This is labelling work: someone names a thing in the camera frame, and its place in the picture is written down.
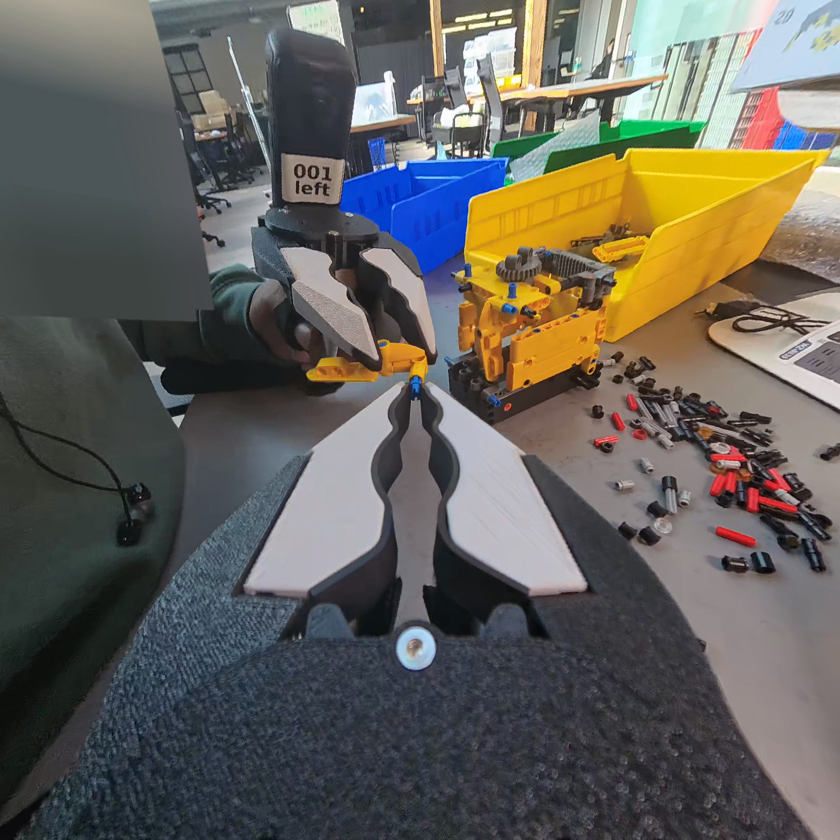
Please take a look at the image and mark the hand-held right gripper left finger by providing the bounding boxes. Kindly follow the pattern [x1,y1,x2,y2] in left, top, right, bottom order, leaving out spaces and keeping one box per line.
[243,381,410,637]

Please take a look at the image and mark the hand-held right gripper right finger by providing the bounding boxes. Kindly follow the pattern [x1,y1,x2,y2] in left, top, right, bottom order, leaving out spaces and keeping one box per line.
[420,381,589,637]

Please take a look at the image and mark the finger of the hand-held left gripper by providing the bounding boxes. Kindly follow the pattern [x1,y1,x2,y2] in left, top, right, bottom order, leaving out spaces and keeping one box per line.
[281,247,383,368]
[360,247,438,365]

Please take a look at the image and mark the yellow lego connector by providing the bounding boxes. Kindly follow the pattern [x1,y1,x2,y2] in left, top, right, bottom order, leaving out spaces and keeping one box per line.
[377,338,429,378]

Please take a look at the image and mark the yellow lego tooth piece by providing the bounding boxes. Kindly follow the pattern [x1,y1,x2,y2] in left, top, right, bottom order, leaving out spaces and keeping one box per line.
[306,356,383,384]

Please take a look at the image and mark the yellow lego vehicle model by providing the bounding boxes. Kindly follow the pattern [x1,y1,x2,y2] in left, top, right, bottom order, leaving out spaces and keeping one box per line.
[448,246,618,424]

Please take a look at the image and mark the person's left forearm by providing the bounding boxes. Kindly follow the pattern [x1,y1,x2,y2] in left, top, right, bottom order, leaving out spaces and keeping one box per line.
[121,264,266,367]

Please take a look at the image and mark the scattered small lego pieces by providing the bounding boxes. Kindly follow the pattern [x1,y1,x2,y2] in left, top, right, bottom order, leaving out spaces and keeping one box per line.
[591,351,840,577]

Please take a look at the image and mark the lego sticker sheet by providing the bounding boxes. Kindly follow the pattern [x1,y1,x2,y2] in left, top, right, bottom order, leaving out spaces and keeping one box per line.
[777,327,840,388]

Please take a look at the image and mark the lego instruction booklet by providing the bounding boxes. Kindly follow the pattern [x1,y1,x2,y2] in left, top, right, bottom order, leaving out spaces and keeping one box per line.
[730,0,840,93]

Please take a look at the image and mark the person's left hand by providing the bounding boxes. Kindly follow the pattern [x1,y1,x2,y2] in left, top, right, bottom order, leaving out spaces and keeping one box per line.
[248,279,330,368]

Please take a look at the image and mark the standing desk with clear box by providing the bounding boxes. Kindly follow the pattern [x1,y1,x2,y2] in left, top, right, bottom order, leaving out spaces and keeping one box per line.
[351,82,417,175]

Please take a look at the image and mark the white notice board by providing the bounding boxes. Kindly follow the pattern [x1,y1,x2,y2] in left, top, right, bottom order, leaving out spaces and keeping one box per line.
[287,0,345,47]

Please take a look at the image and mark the blue plastic bin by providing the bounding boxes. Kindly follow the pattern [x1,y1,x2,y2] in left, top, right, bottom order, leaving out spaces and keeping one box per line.
[339,157,509,275]

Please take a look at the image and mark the black office chair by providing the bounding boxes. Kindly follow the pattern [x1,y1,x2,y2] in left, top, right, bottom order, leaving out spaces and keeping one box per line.
[420,66,490,158]
[176,112,232,217]
[478,54,519,155]

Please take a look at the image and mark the green storage bin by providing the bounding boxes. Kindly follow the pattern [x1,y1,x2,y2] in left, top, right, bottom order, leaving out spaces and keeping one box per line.
[508,112,601,181]

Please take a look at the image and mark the long wooden top desk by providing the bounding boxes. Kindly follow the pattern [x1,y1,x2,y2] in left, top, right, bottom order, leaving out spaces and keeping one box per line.
[482,73,669,135]

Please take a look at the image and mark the sticker sheet on board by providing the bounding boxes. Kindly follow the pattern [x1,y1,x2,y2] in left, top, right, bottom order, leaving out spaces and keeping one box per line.
[707,292,840,411]

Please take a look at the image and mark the yellow plastic bin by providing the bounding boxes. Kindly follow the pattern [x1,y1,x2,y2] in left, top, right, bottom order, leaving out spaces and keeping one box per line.
[463,147,831,343]

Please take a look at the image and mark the green plastic bin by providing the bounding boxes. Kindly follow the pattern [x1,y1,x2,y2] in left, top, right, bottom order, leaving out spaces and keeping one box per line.
[491,120,708,175]

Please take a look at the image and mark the red plastic crate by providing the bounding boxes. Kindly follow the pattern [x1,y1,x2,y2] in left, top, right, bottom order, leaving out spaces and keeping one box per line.
[731,88,785,152]

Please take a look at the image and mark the grey bubble wrap sheet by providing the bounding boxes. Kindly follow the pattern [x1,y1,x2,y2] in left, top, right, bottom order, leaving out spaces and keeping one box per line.
[761,167,840,266]

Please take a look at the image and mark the blue plastic crate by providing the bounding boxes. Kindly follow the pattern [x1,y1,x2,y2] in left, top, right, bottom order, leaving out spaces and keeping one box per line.
[774,121,837,152]

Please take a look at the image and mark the yellow lego frame beam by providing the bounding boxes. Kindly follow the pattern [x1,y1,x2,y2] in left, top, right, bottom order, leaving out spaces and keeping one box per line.
[592,235,651,263]

